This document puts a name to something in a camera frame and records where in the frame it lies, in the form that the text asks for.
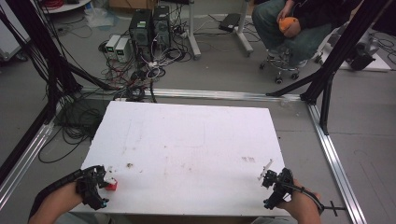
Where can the white power supply box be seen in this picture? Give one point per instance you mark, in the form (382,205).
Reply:
(122,49)
(112,45)

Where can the white case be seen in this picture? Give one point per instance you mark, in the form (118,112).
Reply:
(11,34)

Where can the black computer tower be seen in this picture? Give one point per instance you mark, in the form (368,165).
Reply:
(162,26)
(140,32)

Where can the person's right hand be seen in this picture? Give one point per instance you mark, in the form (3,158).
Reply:
(300,202)

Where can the clear plastic bag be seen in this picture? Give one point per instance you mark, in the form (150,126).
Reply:
(99,17)

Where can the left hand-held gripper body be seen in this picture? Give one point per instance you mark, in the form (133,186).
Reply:
(90,189)

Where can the black device on white board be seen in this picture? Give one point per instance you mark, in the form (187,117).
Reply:
(361,57)

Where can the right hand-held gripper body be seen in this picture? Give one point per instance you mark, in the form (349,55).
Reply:
(280,186)

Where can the orange ball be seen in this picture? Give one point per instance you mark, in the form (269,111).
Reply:
(287,24)

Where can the wheeled stool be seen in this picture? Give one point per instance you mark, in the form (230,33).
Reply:
(281,63)

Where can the white desk leg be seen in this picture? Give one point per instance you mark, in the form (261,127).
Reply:
(244,31)
(193,31)

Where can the person's left hand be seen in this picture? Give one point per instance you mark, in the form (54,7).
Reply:
(62,199)

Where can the round white table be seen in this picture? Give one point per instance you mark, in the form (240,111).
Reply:
(67,5)

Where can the aluminium floor rail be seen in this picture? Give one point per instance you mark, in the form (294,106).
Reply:
(336,168)
(23,161)
(218,93)

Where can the flat black box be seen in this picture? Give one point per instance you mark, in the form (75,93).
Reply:
(229,21)

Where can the red block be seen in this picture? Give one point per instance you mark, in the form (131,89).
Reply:
(111,186)

